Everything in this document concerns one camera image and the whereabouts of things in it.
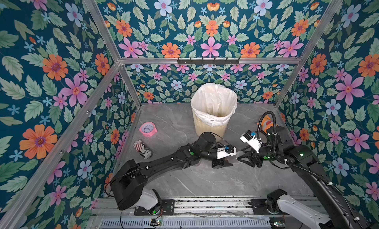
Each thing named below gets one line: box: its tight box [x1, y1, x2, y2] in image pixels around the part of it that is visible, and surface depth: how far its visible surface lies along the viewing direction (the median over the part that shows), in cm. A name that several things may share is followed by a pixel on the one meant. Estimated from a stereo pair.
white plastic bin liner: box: [190, 82, 238, 127], surface depth 92 cm
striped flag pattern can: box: [133, 139, 153, 160], surface depth 93 cm
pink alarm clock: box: [139, 121, 158, 139], surface depth 104 cm
